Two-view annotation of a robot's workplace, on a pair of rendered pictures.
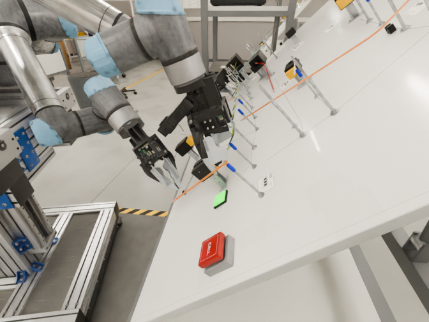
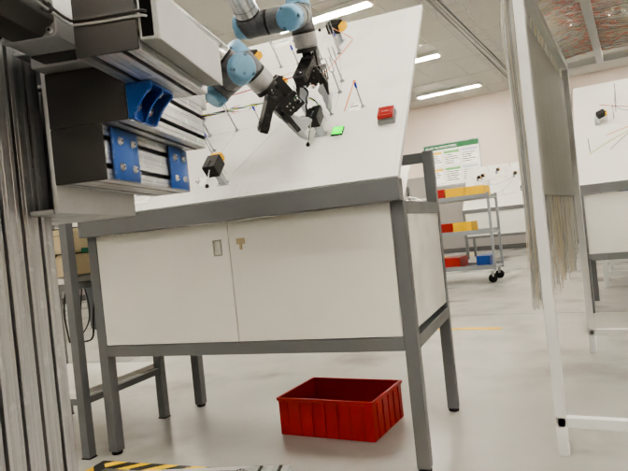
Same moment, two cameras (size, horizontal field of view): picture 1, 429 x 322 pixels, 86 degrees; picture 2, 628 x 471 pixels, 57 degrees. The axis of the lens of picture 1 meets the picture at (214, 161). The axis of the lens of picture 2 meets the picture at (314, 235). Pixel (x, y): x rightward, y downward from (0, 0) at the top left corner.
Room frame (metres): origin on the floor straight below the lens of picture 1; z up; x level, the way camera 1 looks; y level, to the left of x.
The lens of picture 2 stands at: (0.01, 1.85, 0.73)
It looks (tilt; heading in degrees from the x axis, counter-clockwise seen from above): 0 degrees down; 286
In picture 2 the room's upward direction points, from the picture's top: 6 degrees counter-clockwise
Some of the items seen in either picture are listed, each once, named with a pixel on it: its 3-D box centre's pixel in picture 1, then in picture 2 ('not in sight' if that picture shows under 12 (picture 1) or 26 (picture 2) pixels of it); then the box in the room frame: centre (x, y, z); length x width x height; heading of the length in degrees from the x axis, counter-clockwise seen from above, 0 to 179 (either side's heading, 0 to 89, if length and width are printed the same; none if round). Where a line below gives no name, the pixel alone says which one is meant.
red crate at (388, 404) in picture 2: not in sight; (341, 406); (0.57, -0.27, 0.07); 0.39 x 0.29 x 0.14; 167
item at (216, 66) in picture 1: (233, 71); not in sight; (1.65, -0.13, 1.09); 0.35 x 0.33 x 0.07; 174
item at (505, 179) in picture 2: not in sight; (500, 208); (-0.39, -9.03, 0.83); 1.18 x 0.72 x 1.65; 167
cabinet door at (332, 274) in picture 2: not in sight; (310, 276); (0.52, 0.12, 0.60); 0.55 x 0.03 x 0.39; 174
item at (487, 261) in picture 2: not in sight; (452, 235); (0.30, -5.08, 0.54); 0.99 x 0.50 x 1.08; 168
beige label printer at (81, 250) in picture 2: not in sight; (68, 251); (1.60, -0.13, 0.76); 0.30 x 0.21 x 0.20; 87
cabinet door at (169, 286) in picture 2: not in sight; (164, 286); (1.07, 0.06, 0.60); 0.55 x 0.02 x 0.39; 174
